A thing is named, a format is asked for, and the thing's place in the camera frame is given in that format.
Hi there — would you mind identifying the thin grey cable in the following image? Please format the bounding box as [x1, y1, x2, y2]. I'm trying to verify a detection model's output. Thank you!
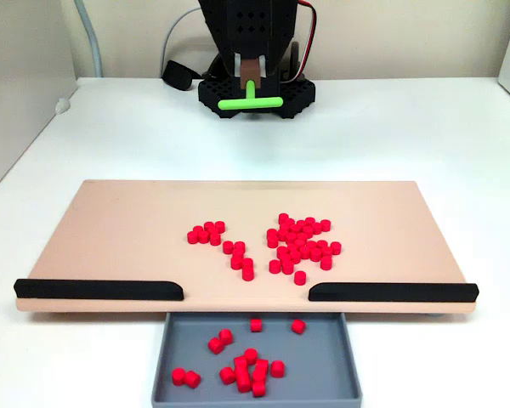
[159, 6, 205, 80]

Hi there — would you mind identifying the black foam edge rail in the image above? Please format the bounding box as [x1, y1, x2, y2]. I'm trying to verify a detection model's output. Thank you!
[308, 280, 480, 303]
[13, 278, 184, 302]

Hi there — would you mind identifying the white curved tube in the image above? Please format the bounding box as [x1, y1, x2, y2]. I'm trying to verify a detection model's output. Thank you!
[73, 0, 105, 78]

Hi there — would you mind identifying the beige flat tray board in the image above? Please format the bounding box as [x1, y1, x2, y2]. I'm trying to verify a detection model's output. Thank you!
[14, 178, 479, 318]

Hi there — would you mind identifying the red white black servo cable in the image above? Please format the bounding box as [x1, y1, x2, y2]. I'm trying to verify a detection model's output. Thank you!
[297, 1, 319, 82]

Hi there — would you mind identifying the green T pusher brown handle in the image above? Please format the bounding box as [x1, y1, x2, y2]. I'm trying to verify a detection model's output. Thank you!
[218, 59, 284, 111]

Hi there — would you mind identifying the grey shallow container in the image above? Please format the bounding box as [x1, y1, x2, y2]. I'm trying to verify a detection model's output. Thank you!
[150, 312, 364, 408]

